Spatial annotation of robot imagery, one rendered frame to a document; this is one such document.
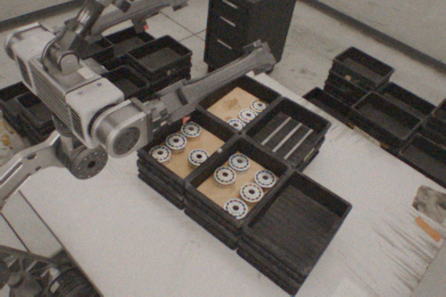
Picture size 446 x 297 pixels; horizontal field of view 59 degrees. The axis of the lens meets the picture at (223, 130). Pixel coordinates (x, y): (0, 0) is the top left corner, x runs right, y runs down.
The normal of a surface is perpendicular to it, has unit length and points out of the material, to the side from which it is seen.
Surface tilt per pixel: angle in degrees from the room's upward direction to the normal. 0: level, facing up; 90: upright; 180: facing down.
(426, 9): 90
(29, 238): 0
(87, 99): 0
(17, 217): 0
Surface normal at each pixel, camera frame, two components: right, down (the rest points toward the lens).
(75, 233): 0.11, -0.70
